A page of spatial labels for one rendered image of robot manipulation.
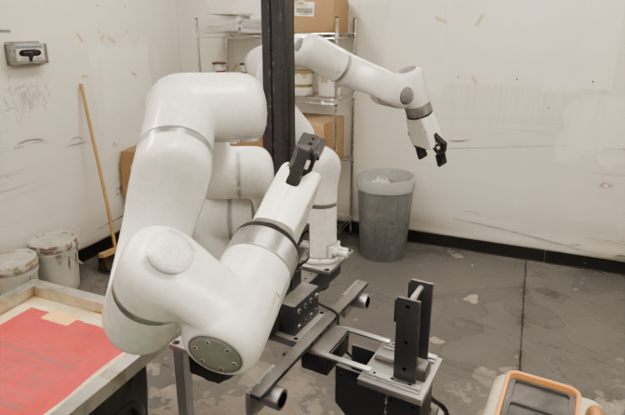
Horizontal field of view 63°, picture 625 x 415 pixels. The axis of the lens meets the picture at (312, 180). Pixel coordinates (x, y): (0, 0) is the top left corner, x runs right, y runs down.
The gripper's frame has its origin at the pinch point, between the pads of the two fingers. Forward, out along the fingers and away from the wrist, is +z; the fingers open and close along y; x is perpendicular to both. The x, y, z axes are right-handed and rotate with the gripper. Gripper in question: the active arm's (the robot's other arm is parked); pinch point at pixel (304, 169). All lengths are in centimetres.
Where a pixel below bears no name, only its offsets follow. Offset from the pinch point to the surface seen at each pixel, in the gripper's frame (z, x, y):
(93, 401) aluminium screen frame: -6, 28, -76
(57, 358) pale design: 5, 45, -89
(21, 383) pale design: -5, 48, -86
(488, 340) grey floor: 153, -120, -192
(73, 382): -1, 36, -83
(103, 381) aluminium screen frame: -1, 29, -76
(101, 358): 8, 35, -86
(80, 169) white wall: 208, 181, -243
